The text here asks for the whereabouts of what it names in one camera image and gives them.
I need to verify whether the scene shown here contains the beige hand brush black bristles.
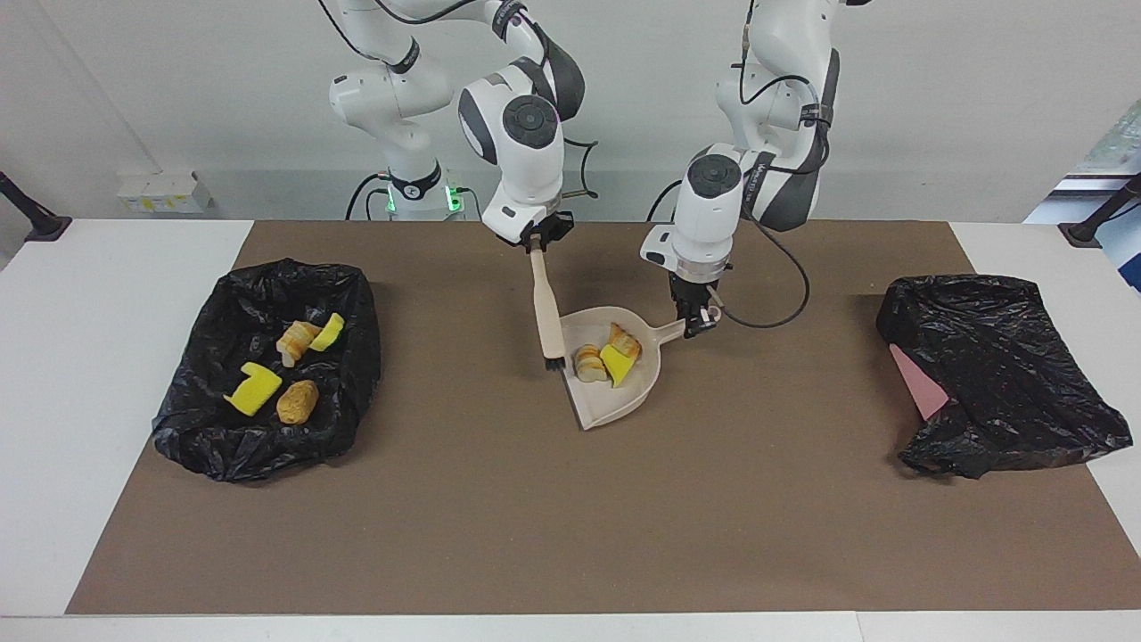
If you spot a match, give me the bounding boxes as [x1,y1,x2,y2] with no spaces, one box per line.
[529,236,566,373]

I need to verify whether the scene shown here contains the small yellow sponge piece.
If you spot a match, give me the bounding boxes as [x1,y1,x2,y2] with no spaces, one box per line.
[599,343,636,388]

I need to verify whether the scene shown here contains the beige plastic dustpan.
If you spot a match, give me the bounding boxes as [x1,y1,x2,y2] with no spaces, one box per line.
[559,306,721,432]

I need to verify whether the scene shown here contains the green and yellow sponge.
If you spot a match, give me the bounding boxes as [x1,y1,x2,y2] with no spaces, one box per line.
[309,312,346,352]

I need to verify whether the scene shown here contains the pale crusty bread piece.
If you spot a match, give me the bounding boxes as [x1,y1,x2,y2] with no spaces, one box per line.
[275,320,323,368]

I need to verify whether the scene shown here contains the brown bread roll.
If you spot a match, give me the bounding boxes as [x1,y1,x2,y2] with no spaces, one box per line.
[275,380,320,425]

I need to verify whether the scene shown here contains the large yellow sponge piece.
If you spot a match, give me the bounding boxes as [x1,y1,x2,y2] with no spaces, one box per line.
[223,361,283,417]

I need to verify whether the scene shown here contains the pink bin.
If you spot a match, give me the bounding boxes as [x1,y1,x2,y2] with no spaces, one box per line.
[890,343,953,422]

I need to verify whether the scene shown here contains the crumpled black trash bag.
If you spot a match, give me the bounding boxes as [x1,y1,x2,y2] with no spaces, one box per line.
[875,274,1134,481]

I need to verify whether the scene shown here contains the open bin with black bag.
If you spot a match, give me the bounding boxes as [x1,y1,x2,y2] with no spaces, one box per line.
[152,259,382,484]

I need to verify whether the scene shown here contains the brown table mat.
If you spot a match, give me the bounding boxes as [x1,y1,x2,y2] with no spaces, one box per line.
[65,220,1141,616]

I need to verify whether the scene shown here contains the white box on table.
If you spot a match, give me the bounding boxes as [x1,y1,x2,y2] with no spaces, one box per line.
[116,171,213,215]

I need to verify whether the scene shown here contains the black clamp stand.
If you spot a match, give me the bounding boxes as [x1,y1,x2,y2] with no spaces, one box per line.
[0,171,72,243]
[1058,174,1141,249]

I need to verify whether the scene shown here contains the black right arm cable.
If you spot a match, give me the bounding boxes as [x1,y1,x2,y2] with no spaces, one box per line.
[316,0,600,202]

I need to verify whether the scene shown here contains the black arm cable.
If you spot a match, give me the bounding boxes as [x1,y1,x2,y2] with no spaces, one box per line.
[316,0,600,202]
[713,0,834,329]

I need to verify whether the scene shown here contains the black left base cable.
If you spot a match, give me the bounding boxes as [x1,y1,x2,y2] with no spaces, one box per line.
[648,178,685,222]

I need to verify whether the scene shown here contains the black base cable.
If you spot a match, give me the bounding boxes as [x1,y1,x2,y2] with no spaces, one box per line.
[346,172,393,221]
[648,178,685,222]

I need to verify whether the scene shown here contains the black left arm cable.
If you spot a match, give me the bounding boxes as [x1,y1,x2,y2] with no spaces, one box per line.
[713,0,834,329]

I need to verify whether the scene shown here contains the black right base cable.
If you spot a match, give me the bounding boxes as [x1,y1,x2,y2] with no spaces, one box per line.
[346,172,393,221]

